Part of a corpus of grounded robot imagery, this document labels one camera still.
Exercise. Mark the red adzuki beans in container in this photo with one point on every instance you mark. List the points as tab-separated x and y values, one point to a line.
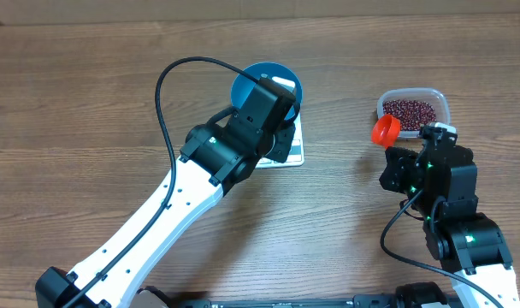
410	113

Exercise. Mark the red measuring scoop blue handle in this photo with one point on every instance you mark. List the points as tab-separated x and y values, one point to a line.
386	131

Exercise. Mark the white digital kitchen scale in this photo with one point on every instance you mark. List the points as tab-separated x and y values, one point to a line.
296	153

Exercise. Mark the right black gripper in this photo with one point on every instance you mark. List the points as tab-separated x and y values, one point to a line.
397	167

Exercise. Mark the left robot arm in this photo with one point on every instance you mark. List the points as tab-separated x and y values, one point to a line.
216	156

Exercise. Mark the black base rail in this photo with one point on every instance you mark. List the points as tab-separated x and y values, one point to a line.
152	297

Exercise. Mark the clear plastic container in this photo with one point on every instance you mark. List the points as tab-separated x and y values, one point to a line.
429	95

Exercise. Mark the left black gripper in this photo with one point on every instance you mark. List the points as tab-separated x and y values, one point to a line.
283	143

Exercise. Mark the blue bowl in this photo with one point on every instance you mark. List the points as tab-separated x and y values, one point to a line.
263	103

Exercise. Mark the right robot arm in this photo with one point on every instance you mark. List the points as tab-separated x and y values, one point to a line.
471	249

